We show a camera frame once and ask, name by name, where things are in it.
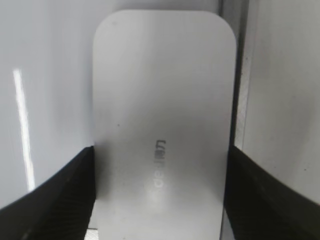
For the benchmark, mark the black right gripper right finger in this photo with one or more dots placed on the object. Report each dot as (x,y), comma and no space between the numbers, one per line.
(260,207)

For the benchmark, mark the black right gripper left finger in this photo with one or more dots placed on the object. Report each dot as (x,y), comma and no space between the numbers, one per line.
(59,209)

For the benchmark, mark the white rectangular board eraser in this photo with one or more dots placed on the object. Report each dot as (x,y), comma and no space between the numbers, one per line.
(162,92)

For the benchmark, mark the white board with aluminium frame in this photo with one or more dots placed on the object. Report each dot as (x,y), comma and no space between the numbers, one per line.
(46,84)

